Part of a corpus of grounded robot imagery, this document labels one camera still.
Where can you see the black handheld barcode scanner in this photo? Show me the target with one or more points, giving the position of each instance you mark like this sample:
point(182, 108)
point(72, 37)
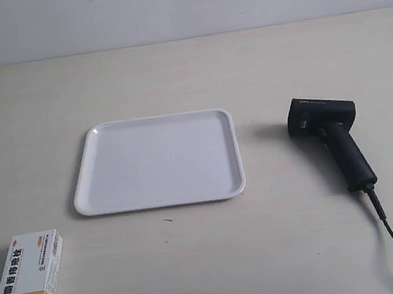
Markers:
point(330, 122)

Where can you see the white red medicine box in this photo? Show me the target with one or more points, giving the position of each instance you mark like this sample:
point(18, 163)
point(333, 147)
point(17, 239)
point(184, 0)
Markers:
point(32, 263)

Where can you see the white rectangular plastic tray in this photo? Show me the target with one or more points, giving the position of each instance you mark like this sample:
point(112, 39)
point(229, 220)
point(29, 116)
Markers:
point(159, 161)

